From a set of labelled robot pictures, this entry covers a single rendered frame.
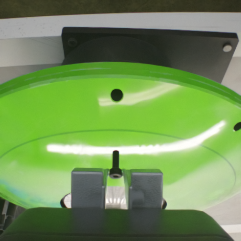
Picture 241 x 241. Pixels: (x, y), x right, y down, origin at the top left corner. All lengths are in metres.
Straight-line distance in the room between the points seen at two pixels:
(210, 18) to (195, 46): 0.04
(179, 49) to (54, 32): 0.15
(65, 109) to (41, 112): 0.02
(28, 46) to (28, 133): 0.18
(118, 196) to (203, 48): 0.19
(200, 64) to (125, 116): 0.20
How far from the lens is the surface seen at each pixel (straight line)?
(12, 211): 0.63
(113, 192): 0.29
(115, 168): 0.17
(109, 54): 0.34
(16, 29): 0.40
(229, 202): 0.90
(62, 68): 0.21
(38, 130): 0.23
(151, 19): 0.39
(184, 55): 0.38
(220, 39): 0.38
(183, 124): 0.23
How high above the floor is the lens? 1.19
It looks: 34 degrees down
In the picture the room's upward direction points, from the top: 180 degrees counter-clockwise
